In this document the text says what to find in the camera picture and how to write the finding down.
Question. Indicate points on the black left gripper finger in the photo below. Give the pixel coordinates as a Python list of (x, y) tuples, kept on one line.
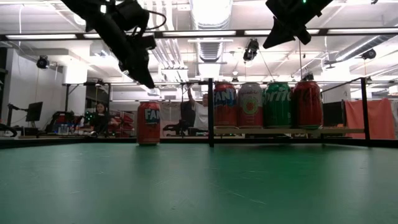
[(141, 74)]

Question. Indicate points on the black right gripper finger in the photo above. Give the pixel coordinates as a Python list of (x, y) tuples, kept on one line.
[(275, 35), (287, 35)]

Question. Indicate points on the red Fanta can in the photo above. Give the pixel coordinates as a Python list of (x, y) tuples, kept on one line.
[(224, 104), (148, 123)]

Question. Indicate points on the green soda can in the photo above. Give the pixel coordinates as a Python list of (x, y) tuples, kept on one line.
[(277, 104)]

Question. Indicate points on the red soda can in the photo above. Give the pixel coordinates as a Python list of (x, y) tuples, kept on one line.
[(307, 104)]

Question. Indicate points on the silver and red can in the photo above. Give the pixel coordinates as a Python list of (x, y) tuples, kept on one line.
[(250, 105)]

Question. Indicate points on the black monitor on arm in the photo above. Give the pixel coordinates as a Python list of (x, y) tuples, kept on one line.
[(33, 111)]

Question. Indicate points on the black ceiling spotlight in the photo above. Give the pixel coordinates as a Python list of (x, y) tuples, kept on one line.
[(308, 76), (369, 53), (251, 49), (42, 62)]

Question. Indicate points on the red storage rack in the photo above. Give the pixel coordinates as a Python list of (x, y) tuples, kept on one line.
[(125, 121)]

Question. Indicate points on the white hanging cloth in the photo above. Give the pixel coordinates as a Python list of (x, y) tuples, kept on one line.
[(169, 119)]

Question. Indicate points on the person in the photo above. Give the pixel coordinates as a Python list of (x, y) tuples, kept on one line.
[(100, 119), (200, 115)]

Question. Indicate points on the black office chair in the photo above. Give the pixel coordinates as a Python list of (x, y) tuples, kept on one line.
[(184, 123)]

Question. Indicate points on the black overhead light bar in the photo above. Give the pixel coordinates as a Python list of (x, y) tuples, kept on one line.
[(202, 33)]

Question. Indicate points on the red storage bin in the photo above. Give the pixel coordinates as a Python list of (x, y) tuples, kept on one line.
[(65, 118)]

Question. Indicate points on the black computer monitor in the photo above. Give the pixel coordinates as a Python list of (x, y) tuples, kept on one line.
[(333, 113)]

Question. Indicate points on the green table mat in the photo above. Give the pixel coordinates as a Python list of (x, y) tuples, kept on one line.
[(199, 186)]

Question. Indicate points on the black metal stand frame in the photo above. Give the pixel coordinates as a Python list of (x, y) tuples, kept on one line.
[(66, 102)]

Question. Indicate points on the wooden shelf with black frame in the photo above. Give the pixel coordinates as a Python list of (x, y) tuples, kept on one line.
[(280, 131)]

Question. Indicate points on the black metal rig frame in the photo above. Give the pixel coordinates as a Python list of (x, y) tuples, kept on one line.
[(46, 141)]

